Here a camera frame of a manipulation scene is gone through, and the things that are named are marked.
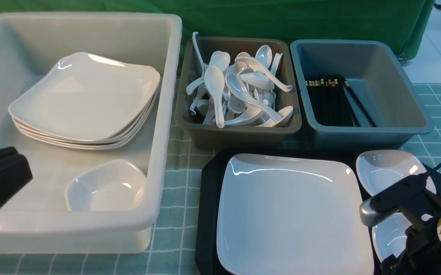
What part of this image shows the green backdrop cloth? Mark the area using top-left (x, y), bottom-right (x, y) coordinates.
top-left (0, 0), bottom-right (435, 61)

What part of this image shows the white spoon front right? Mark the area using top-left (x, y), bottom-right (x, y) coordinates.
top-left (258, 106), bottom-right (294, 128)

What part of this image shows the olive green spoon bin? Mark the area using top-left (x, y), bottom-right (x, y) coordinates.
top-left (174, 36), bottom-right (302, 149)

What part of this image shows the bundle of black chopsticks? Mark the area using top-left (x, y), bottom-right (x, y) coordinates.
top-left (305, 74), bottom-right (360, 127)

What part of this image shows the small white bowl in tub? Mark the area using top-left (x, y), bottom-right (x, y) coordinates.
top-left (65, 159), bottom-right (147, 211)

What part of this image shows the white spoon long handle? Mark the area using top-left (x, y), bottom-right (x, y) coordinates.
top-left (235, 57), bottom-right (293, 92)

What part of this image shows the small white bowl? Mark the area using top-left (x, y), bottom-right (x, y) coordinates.
top-left (356, 150), bottom-right (427, 196)
top-left (65, 159), bottom-right (147, 211)
top-left (372, 213), bottom-right (411, 262)

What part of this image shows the large white plastic tub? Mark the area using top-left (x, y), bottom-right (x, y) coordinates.
top-left (0, 12), bottom-right (182, 254)

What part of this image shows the white ceramic soup spoon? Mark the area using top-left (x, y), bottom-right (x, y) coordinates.
top-left (225, 73), bottom-right (283, 123)

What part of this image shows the large white square plate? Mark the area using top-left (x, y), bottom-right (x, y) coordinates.
top-left (216, 154), bottom-right (375, 275)

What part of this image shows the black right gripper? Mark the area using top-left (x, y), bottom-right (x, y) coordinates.
top-left (380, 216), bottom-right (441, 275)

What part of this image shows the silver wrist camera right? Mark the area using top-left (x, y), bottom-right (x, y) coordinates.
top-left (359, 173), bottom-right (428, 227)

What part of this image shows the top stacked white plate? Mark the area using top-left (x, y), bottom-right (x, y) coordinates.
top-left (8, 52), bottom-right (161, 142)

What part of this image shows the white spoon front left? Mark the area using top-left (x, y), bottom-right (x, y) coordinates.
top-left (204, 66), bottom-right (225, 128)

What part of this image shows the grey-blue chopstick bin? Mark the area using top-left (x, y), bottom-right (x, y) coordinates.
top-left (290, 39), bottom-right (434, 150)

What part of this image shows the green checked tablecloth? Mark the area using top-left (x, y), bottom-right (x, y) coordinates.
top-left (0, 83), bottom-right (441, 275)

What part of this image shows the stacked white plate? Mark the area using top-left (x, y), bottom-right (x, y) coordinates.
top-left (18, 100), bottom-right (155, 150)
top-left (11, 93), bottom-right (158, 144)
top-left (14, 95), bottom-right (157, 148)
top-left (8, 52), bottom-right (161, 142)

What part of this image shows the black chopstick gold band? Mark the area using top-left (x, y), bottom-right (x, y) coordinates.
top-left (341, 76), bottom-right (377, 127)

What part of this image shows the white spoon top back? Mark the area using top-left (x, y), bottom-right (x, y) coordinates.
top-left (255, 45), bottom-right (273, 69)

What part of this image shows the bottom stacked white plate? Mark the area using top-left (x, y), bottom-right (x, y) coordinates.
top-left (18, 100), bottom-right (155, 150)

